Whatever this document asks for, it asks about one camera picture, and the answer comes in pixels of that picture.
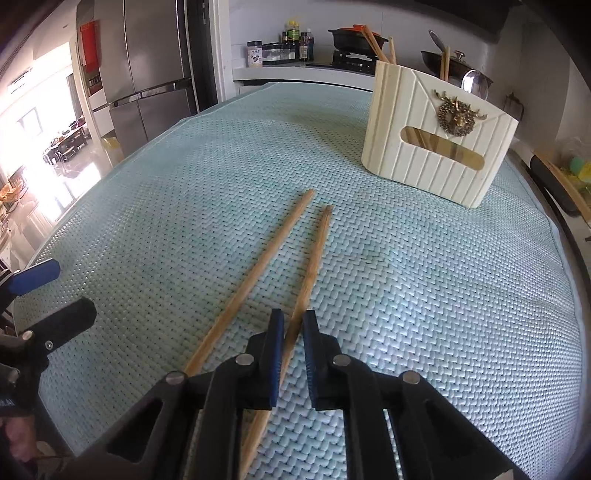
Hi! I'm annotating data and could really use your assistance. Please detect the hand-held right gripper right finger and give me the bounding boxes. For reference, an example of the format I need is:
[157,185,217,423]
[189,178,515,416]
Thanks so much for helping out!
[302,309,514,480]

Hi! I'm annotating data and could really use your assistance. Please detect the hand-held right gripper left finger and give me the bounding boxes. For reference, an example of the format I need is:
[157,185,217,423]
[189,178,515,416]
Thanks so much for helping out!
[69,308,284,480]

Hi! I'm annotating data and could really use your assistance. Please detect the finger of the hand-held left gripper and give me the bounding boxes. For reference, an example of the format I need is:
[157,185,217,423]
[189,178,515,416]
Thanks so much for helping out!
[8,259,62,296]
[18,296,97,366]

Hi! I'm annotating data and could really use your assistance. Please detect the cream ribbed utensil holder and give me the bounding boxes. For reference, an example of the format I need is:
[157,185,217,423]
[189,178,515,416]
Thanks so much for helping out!
[361,60,520,210]

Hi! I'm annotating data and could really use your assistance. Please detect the metal spoon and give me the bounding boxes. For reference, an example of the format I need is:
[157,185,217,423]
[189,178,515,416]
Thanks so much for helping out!
[461,69,491,100]

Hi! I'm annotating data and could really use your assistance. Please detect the person's left hand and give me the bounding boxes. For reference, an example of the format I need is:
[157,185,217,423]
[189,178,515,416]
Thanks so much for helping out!
[0,408,40,462]

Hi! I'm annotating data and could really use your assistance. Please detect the light green woven mat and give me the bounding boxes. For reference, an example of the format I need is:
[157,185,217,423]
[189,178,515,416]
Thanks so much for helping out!
[28,80,581,480]

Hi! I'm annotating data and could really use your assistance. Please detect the dining table and chairs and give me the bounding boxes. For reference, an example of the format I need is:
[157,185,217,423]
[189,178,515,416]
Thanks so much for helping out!
[41,117,89,165]

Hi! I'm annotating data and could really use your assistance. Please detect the steel refrigerator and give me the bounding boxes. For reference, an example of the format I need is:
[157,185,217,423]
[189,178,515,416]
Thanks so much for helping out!
[76,0,200,145]

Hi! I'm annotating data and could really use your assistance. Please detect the white kitchen counter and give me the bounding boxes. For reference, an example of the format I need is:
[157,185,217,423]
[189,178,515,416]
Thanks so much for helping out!
[232,61,377,92]

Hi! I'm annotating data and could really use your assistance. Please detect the black tray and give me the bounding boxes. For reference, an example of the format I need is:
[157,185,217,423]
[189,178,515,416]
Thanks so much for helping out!
[529,152,591,219]

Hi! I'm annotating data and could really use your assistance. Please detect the black gas stove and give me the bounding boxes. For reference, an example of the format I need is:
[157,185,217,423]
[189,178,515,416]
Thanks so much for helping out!
[331,50,378,71]

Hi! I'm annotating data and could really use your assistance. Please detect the green label sauce bottle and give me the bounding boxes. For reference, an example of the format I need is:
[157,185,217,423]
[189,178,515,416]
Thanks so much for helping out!
[282,18,301,61]

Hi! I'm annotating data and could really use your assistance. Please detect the black cooking pot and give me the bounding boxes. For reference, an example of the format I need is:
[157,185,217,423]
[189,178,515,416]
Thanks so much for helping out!
[328,24,389,52]

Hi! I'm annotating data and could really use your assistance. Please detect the dark wok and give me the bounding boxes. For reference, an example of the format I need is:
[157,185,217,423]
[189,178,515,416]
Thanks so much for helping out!
[420,50,494,88]

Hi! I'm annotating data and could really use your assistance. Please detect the yellow green bundle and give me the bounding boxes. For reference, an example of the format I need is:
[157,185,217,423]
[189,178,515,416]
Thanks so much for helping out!
[560,137,591,182]

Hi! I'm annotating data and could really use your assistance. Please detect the red wall hanging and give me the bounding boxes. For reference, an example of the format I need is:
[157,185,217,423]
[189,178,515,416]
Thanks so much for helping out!
[79,20,102,73]

